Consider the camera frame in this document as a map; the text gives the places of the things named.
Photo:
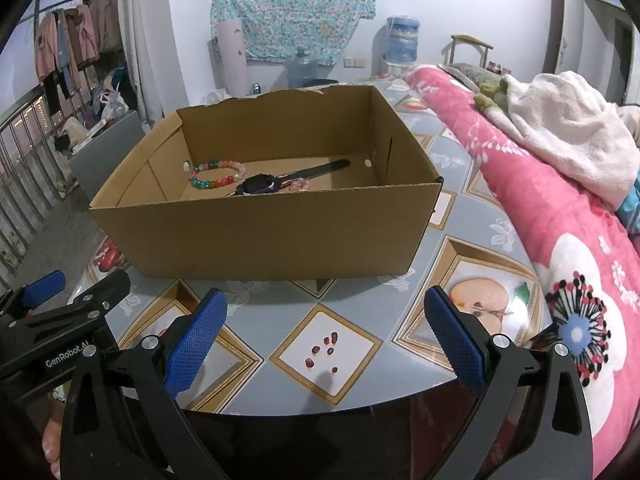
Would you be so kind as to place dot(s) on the light blue patterned cloth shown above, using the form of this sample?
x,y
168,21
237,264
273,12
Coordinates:
x,y
631,205

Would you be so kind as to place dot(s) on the person's left hand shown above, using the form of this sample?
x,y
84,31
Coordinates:
x,y
52,440

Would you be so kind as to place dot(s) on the white curtain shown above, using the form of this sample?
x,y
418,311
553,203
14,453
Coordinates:
x,y
145,35

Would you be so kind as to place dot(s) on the green plush toy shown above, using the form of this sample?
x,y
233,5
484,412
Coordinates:
x,y
487,95

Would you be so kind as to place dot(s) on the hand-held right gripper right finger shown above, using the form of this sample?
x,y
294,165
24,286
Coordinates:
x,y
457,340

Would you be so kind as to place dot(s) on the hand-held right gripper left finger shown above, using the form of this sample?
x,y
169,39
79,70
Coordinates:
x,y
197,340

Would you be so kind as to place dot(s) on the blue water bottle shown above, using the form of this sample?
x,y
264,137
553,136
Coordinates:
x,y
402,40

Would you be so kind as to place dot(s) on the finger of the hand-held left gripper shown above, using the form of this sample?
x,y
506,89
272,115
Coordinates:
x,y
100,292
45,285

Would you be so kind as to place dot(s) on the dark blue smart watch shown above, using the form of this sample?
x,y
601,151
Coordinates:
x,y
257,185

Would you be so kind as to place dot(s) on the dark door frame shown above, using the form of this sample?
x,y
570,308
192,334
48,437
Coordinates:
x,y
622,60

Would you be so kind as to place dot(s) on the white plastic bag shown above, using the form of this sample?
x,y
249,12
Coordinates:
x,y
114,105

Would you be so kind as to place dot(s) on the pink floral blanket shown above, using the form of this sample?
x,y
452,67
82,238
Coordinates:
x,y
540,220

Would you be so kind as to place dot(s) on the white fluffy towel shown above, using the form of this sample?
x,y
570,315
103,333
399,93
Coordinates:
x,y
565,125

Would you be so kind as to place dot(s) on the grey patterned pillow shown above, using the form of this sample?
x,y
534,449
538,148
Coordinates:
x,y
465,72

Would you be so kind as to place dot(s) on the clear blue water jug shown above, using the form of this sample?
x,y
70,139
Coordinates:
x,y
303,70

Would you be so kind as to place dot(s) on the pale pink panel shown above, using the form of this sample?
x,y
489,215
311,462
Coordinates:
x,y
232,55

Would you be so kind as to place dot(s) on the white water dispenser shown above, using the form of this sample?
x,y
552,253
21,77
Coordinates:
x,y
397,70

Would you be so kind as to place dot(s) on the wooden chair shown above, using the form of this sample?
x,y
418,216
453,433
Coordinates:
x,y
472,39

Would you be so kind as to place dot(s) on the row of hanging clothes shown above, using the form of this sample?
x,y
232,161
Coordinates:
x,y
75,40

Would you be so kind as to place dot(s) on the white wall socket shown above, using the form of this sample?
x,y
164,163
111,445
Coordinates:
x,y
355,62

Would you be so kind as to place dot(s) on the brown cardboard box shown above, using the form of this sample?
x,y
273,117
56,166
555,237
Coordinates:
x,y
250,240

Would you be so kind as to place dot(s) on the metal railing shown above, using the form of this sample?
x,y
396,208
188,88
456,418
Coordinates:
x,y
20,170

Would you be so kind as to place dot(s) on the white shoe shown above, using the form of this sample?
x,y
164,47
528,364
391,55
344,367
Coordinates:
x,y
20,246
8,258

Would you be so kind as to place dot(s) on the teal floral cloth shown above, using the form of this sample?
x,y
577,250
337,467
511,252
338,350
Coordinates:
x,y
300,5

